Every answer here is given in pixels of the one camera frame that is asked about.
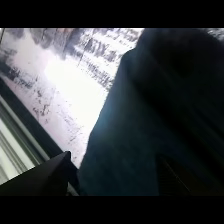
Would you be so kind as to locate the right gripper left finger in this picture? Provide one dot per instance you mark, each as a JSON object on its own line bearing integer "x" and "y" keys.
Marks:
{"x": 43, "y": 176}

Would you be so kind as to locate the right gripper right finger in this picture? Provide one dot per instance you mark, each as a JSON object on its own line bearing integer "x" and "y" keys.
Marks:
{"x": 170, "y": 181}

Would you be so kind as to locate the blue jeans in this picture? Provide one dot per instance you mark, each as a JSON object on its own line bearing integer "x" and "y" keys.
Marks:
{"x": 140, "y": 126}

